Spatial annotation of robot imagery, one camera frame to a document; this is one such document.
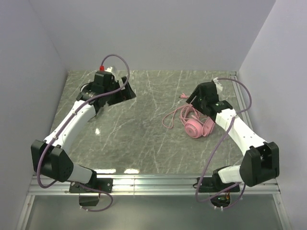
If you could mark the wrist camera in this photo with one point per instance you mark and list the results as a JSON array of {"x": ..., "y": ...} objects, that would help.
[
  {"x": 218, "y": 85},
  {"x": 111, "y": 69}
]

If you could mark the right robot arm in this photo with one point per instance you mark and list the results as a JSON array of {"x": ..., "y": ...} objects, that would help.
[{"x": 260, "y": 158}]

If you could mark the pink headphones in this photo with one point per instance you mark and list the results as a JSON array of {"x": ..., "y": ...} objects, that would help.
[{"x": 196, "y": 125}]

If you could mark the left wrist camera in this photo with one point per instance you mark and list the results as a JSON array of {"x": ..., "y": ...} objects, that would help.
[{"x": 111, "y": 69}]

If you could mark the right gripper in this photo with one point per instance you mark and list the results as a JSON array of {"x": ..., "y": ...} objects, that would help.
[{"x": 200, "y": 100}]

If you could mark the aluminium front rail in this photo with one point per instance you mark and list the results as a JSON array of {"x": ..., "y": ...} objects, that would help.
[{"x": 130, "y": 185}]

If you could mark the aluminium left side rail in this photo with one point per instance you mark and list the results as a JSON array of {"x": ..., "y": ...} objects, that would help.
[{"x": 25, "y": 213}]

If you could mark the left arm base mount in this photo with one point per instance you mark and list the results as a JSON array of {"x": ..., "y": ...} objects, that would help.
[{"x": 90, "y": 193}]

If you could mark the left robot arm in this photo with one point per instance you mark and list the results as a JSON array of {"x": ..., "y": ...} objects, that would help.
[{"x": 50, "y": 156}]

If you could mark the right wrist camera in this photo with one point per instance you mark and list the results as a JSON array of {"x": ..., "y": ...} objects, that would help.
[{"x": 218, "y": 85}]

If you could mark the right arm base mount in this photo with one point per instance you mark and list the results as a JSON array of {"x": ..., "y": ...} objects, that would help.
[{"x": 213, "y": 186}]

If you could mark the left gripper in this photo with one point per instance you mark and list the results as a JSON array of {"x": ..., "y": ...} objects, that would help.
[{"x": 120, "y": 92}]

